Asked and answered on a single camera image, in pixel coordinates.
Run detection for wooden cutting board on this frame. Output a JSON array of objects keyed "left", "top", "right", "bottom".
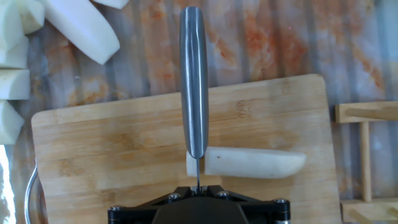
[{"left": 30, "top": 73, "right": 343, "bottom": 224}]

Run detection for metal wire board handle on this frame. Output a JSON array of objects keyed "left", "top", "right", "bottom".
[{"left": 24, "top": 161, "right": 40, "bottom": 224}]

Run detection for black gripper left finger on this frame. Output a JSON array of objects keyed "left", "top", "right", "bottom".
[{"left": 108, "top": 185, "right": 197, "bottom": 224}]

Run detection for marble pattern plastic mat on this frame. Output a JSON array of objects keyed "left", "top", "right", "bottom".
[{"left": 0, "top": 0, "right": 398, "bottom": 224}]

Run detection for white radish piece being sliced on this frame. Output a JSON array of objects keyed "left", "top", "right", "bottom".
[{"left": 203, "top": 146, "right": 307, "bottom": 180}]

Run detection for wooden peg dish rack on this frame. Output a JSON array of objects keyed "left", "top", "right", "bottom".
[{"left": 335, "top": 101, "right": 398, "bottom": 224}]

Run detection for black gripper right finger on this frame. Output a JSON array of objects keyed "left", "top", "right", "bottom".
[{"left": 200, "top": 185, "right": 292, "bottom": 224}]

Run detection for long white radish chunk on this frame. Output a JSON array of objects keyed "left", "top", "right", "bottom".
[{"left": 40, "top": 0, "right": 121, "bottom": 65}]

